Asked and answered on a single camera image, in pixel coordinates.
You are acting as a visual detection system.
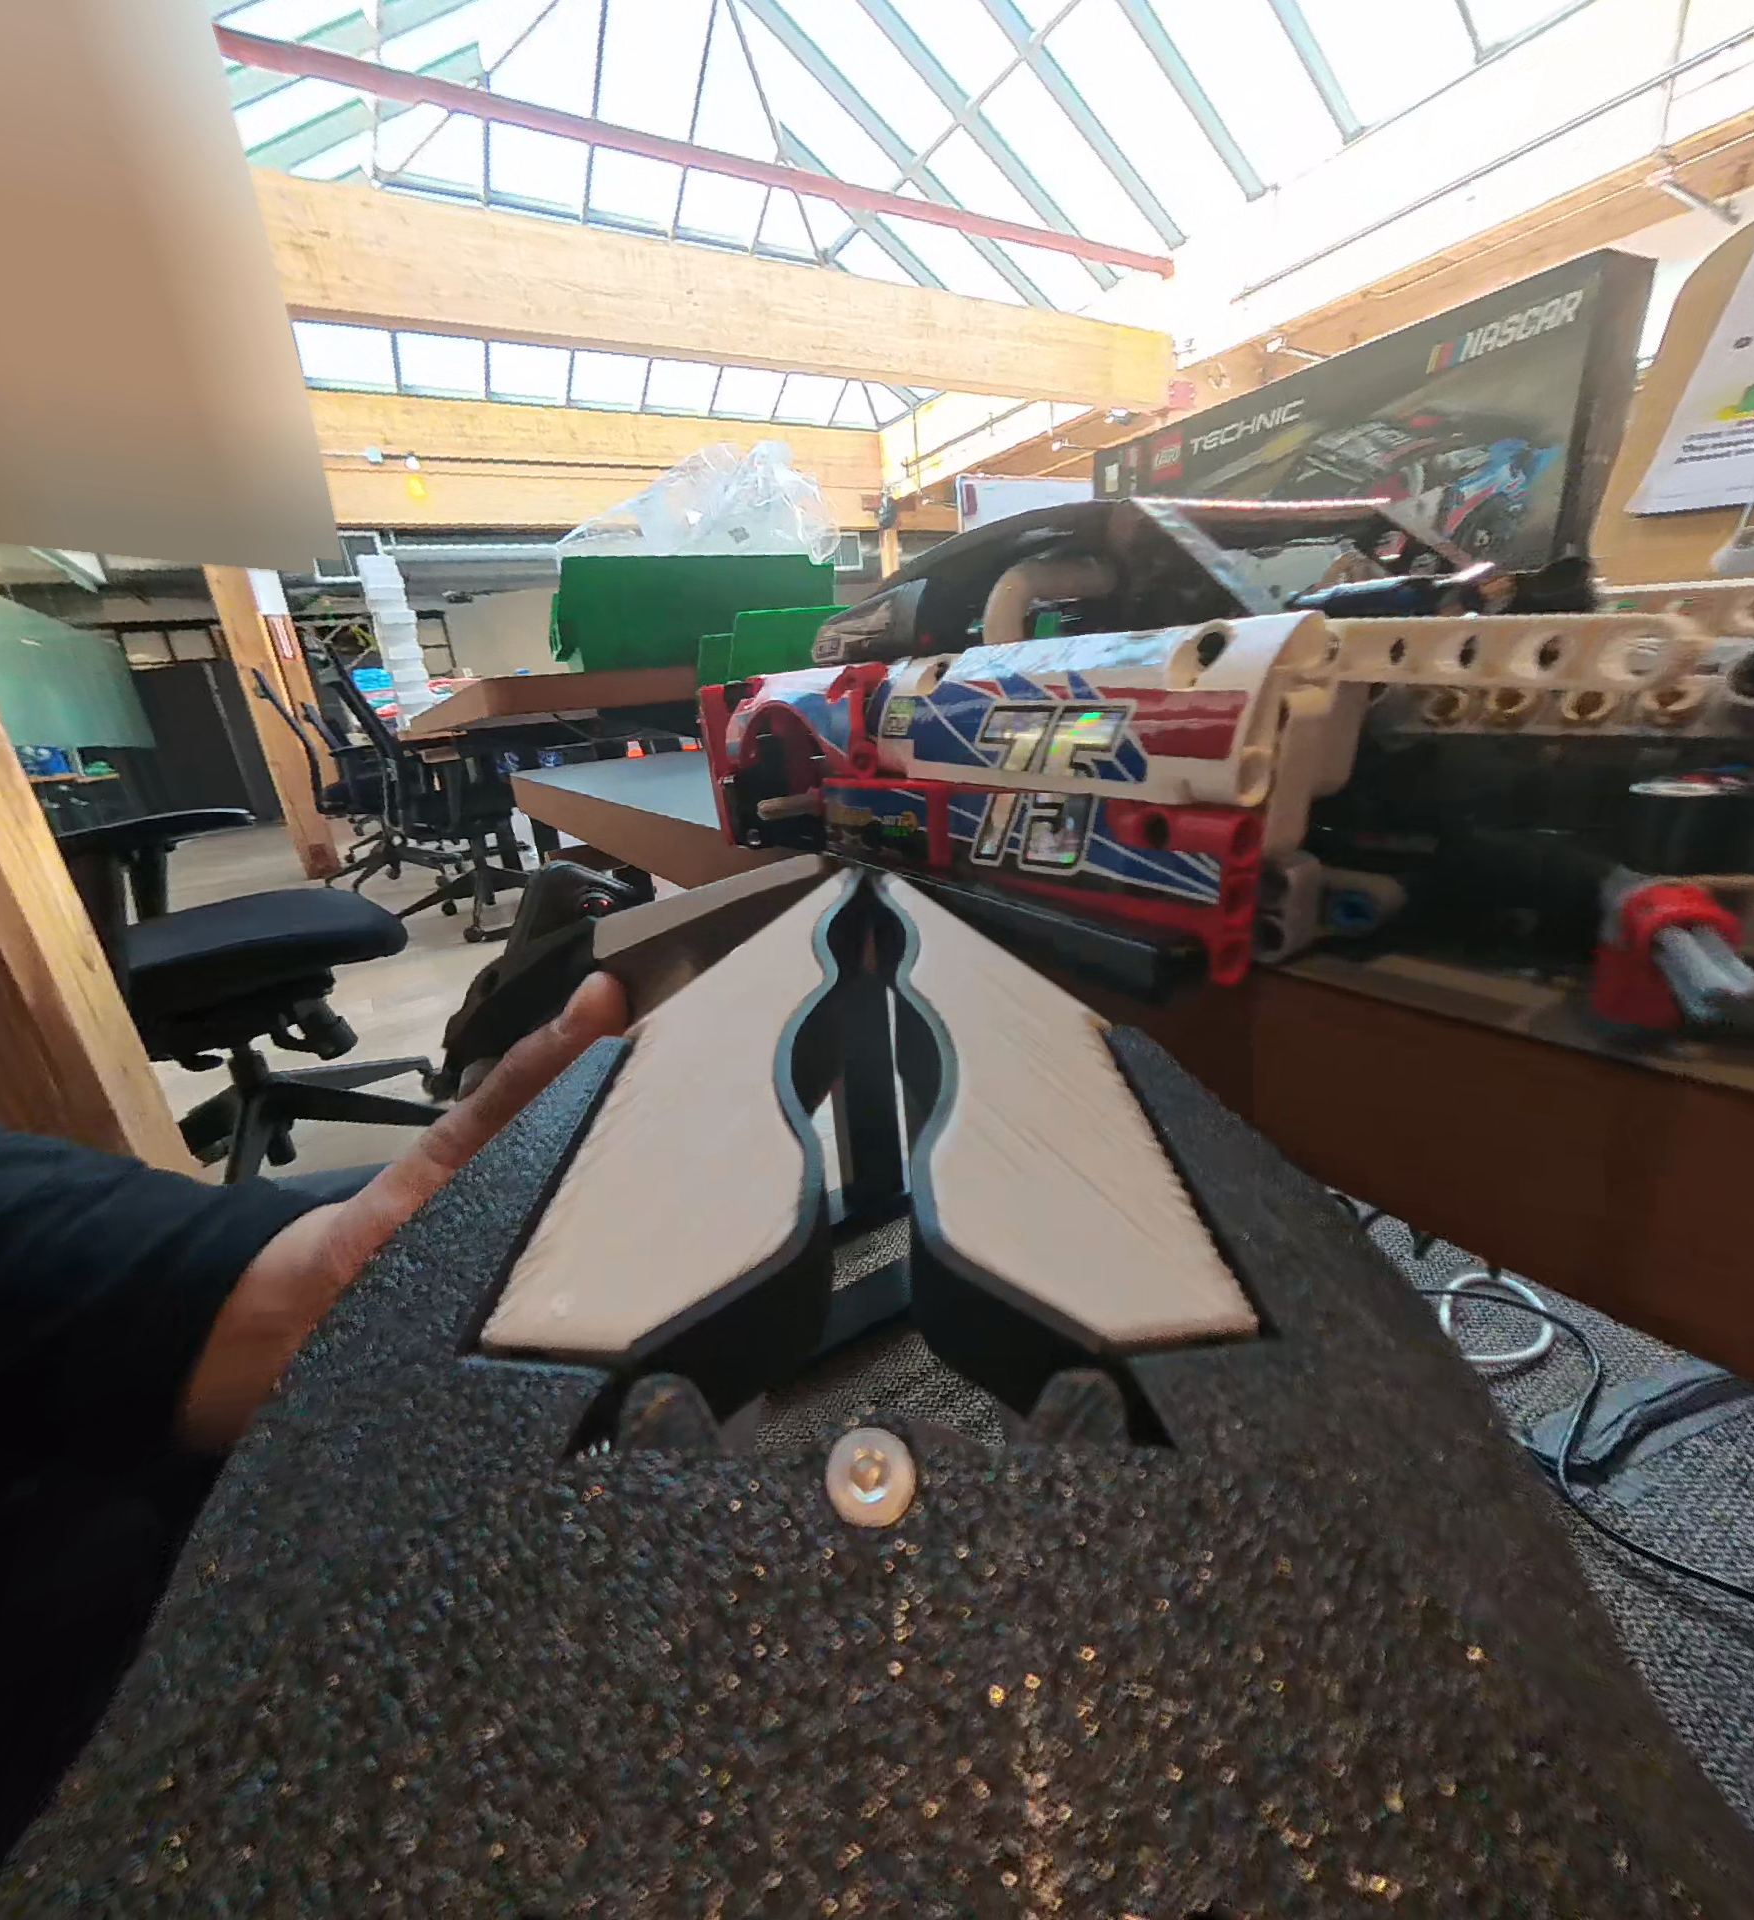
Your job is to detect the grey desk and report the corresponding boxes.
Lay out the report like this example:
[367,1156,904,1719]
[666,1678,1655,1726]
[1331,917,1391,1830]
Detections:
[511,750,1754,1420]

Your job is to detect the small green bin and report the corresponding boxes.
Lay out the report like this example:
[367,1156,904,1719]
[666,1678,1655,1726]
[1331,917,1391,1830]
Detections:
[699,606,881,685]

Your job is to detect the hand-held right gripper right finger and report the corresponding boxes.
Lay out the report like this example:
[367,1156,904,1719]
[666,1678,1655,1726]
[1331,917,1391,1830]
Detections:
[874,869,1265,1416]

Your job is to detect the black office chair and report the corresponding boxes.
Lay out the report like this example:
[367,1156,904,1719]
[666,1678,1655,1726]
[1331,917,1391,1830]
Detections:
[61,807,444,1189]
[250,662,400,887]
[314,631,539,943]

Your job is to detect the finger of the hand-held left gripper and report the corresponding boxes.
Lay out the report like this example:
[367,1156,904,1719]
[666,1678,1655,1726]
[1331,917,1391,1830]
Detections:
[596,864,848,1042]

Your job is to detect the green board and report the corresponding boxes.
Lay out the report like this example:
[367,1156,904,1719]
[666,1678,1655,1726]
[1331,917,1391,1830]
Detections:
[0,572,163,755]

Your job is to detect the white cable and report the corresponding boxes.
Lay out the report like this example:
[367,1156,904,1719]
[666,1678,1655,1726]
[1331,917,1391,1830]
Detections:
[1327,1190,1587,1374]

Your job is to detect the stack of white containers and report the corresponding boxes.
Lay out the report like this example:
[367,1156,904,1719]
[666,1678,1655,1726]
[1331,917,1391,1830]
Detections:
[356,552,437,720]

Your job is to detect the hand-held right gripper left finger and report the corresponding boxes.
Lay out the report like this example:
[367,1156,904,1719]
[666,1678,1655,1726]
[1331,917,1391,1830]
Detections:
[481,866,871,1420]

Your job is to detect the person's left forearm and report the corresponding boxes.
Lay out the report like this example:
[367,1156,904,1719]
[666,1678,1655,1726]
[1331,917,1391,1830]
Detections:
[0,1088,377,1920]

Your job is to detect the large green bin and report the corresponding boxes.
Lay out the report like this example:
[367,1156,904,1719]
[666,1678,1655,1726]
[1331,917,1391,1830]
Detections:
[546,552,837,675]

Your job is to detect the black toy car box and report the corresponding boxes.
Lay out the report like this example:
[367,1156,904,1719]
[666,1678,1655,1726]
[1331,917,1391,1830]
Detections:
[1093,249,1660,579]

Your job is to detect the wooden post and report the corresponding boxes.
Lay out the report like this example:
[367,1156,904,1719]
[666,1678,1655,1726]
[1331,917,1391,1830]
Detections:
[0,538,203,1173]

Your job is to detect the person's left hand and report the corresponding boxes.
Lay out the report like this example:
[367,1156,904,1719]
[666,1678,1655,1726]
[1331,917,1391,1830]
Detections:
[180,971,636,1461]

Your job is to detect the cardboard sheet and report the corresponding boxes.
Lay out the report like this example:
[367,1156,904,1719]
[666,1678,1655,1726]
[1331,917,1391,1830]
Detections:
[1596,195,1754,589]

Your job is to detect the wooden desk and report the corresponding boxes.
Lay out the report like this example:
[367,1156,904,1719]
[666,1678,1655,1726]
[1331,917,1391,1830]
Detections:
[411,663,707,740]

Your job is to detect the brick-built toy race car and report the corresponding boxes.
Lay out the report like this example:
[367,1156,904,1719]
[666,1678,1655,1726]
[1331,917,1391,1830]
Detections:
[696,498,1754,1051]

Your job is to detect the clear plastic bag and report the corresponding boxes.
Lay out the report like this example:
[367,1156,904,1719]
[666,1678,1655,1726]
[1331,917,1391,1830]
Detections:
[558,438,843,569]

